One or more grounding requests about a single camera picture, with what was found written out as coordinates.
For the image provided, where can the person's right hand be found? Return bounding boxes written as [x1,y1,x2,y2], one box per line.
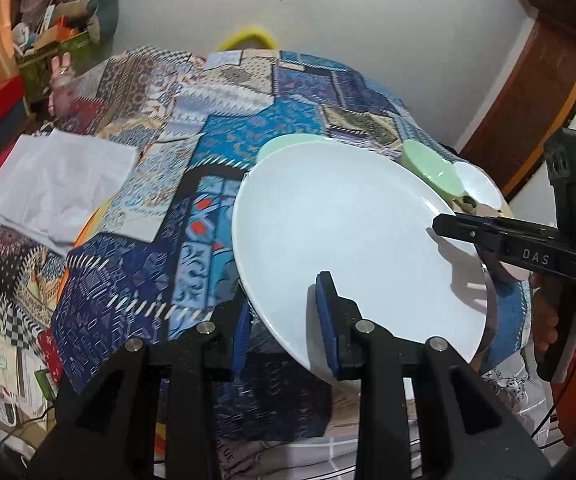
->
[532,285,561,358]

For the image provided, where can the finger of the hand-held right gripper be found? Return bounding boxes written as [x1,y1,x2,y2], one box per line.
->
[493,218,560,244]
[432,213,505,262]

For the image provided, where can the small green bowl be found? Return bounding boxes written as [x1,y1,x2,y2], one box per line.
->
[400,139,466,201]

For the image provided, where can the white folded cloth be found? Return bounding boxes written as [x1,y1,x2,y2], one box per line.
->
[0,128,141,257]

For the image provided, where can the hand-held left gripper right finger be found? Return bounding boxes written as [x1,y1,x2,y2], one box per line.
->
[315,271,554,480]

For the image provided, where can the patchwork printed blanket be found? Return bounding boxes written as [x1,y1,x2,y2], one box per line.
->
[0,45,534,441]

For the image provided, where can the pink bunny toy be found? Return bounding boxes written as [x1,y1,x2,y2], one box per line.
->
[48,52,76,116]

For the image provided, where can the large green bowl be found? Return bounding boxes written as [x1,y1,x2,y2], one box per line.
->
[256,134,326,163]

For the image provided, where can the dark grey box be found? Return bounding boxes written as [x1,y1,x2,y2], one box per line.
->
[0,102,32,171]

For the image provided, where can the small white bowl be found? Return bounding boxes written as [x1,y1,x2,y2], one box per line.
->
[453,161,503,210]

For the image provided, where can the pink plate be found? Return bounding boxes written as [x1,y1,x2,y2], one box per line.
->
[483,249,531,282]

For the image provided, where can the grey plush toy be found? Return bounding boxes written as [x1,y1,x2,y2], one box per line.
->
[60,0,119,43]

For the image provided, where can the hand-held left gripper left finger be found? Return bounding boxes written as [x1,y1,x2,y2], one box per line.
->
[22,285,255,480]

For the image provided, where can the large white plate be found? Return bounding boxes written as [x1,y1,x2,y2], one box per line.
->
[231,141,491,386]

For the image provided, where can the brown wooden door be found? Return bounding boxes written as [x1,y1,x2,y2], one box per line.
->
[460,0,576,201]

